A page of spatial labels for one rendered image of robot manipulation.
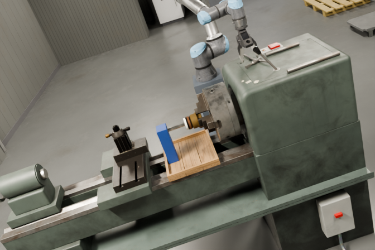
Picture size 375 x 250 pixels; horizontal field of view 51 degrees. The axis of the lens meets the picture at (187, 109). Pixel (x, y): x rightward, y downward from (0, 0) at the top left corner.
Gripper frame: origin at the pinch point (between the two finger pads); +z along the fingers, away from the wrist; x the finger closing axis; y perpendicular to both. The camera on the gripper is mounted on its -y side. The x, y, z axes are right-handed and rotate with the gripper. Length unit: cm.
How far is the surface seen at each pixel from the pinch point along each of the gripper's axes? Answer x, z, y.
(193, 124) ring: 43.1, 19.0, -16.3
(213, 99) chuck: 28.6, 6.4, -20.9
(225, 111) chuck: 24.6, 12.6, -26.3
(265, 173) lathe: 14, 54, -34
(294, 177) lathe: -1, 63, -34
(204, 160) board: 44, 39, -25
